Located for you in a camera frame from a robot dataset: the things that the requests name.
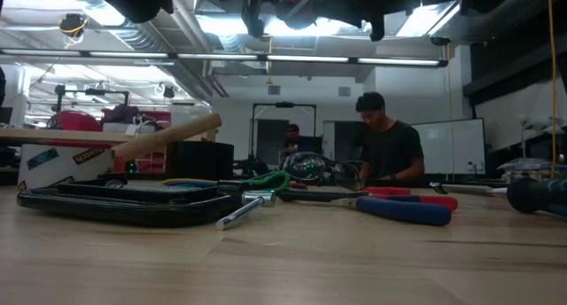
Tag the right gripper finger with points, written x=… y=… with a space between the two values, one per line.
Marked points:
x=378 y=28

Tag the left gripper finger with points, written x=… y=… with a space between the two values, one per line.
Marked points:
x=253 y=17

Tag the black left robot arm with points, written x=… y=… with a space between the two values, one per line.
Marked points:
x=133 y=3

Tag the long ceiling light bar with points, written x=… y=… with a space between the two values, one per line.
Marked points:
x=305 y=58

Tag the person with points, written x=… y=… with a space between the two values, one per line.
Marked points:
x=392 y=147
x=292 y=141

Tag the whiteboard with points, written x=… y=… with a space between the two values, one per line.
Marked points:
x=452 y=145

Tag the clear safety glasses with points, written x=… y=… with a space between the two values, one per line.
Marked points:
x=305 y=167

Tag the red screw bit box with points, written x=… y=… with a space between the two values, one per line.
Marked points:
x=390 y=191

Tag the small black hand tool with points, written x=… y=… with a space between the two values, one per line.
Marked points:
x=319 y=195

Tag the red round object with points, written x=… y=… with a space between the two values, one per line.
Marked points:
x=73 y=121

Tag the clear plastic bag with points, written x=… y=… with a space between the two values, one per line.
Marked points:
x=527 y=165

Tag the wooden workbench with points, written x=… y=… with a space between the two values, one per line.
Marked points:
x=66 y=135

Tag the white cardboard box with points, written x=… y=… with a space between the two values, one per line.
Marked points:
x=62 y=167

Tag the black C-clamp silver screw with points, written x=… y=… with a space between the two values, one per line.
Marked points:
x=111 y=209

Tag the black ceiling dome camera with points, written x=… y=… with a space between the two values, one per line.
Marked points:
x=440 y=41

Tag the black frame rig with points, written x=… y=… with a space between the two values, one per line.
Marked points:
x=283 y=104
x=93 y=92

